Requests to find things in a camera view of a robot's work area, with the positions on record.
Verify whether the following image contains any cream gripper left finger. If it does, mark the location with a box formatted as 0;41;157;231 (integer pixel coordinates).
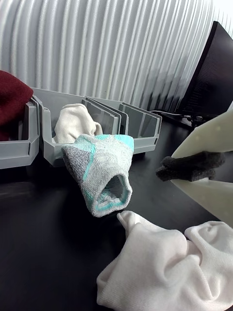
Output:
162;109;233;171

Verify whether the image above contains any cream gripper right finger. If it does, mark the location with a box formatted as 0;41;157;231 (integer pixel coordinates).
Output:
155;166;233;229

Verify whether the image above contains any teal grey white sock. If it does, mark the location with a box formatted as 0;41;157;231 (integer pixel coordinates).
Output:
61;134;135;218

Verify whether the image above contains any maroon sock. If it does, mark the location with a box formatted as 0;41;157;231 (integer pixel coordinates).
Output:
0;70;34;141

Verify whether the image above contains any black monitor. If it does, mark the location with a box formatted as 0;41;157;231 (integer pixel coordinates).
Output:
181;20;233;122

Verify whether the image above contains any grey plastic storage bin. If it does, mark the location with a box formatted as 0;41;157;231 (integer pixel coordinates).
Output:
0;97;41;170
31;87;122;168
84;96;163;155

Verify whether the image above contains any pale grey cable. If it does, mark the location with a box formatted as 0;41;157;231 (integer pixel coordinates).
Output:
150;109;183;116

